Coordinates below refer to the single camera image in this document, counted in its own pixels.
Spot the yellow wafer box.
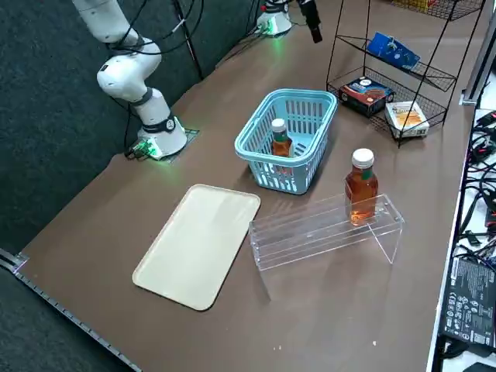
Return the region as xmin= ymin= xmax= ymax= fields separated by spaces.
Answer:
xmin=402 ymin=0 xmax=441 ymax=12

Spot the cream plastic tray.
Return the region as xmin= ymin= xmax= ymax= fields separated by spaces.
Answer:
xmin=132 ymin=184 xmax=261 ymax=312

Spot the white cracker box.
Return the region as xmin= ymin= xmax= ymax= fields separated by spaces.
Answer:
xmin=384 ymin=100 xmax=431 ymax=140

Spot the black labelled power adapter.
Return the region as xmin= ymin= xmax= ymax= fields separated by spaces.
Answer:
xmin=439 ymin=253 xmax=496 ymax=348

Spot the clear acrylic shelf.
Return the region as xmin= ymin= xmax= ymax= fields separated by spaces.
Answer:
xmin=247 ymin=193 xmax=406 ymax=301

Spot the light blue plastic basket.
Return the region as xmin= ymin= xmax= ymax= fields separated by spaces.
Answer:
xmin=234 ymin=88 xmax=338 ymax=196

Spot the blue Oreo cookie box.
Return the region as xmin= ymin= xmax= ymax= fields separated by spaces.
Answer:
xmin=367 ymin=32 xmax=422 ymax=73

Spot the dark chocolate cookie box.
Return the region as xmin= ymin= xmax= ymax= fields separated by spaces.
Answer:
xmin=338 ymin=76 xmax=395 ymax=119

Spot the aluminium profile post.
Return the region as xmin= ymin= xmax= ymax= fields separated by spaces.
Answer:
xmin=460 ymin=0 xmax=496 ymax=106

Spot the amber tea bottle white cap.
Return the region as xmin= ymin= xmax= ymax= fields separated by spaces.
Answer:
xmin=270 ymin=118 xmax=295 ymax=181
xmin=343 ymin=148 xmax=380 ymax=227

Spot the black wire snack shelf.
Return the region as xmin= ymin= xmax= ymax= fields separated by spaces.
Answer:
xmin=325 ymin=0 xmax=486 ymax=149

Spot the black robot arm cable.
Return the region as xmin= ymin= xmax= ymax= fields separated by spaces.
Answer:
xmin=108 ymin=0 xmax=206 ymax=81

